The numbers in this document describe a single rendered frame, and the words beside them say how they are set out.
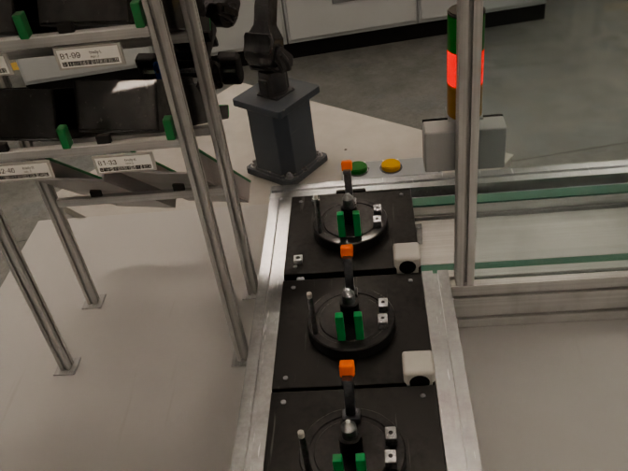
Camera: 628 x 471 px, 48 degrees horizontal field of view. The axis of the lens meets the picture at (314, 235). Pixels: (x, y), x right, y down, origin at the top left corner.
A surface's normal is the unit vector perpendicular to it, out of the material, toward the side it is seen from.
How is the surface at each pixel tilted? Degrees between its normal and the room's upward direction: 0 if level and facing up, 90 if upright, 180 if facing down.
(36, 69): 90
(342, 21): 90
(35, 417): 0
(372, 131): 0
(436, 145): 90
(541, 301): 90
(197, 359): 0
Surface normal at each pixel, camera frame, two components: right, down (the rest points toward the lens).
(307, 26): 0.12, 0.60
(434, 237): -0.11, -0.78
